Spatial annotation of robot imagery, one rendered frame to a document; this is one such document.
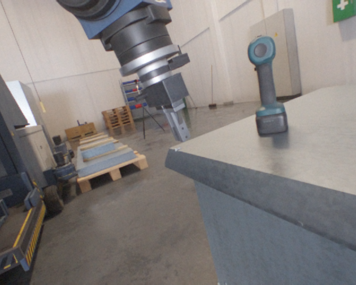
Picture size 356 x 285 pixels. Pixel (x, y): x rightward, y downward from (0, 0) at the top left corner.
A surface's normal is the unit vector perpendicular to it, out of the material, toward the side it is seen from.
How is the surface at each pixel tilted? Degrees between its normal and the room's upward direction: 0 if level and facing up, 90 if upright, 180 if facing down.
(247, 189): 68
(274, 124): 90
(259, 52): 90
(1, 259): 90
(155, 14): 89
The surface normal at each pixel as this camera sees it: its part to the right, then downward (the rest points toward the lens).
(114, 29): -0.36, 0.44
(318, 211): -0.86, -0.07
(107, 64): 0.46, 0.10
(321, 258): -0.83, 0.32
